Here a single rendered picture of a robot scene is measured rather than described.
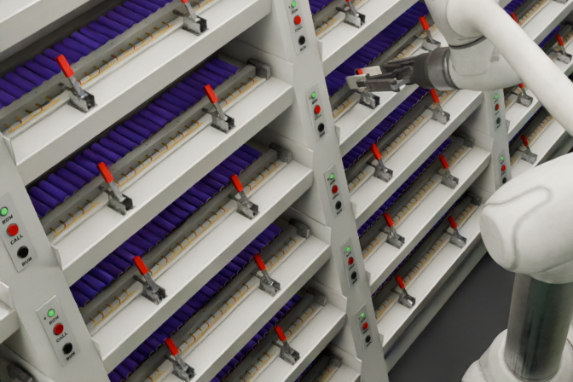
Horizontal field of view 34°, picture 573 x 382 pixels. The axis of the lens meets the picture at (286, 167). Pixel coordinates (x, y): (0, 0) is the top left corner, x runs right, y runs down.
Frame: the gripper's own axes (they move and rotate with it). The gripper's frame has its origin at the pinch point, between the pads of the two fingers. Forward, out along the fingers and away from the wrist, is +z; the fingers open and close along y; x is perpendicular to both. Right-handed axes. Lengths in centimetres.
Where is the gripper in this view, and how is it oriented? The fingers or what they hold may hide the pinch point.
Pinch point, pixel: (363, 78)
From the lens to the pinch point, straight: 207.4
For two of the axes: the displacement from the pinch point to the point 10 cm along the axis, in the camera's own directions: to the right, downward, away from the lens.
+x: -3.9, -8.5, -3.6
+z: -6.9, 0.1, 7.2
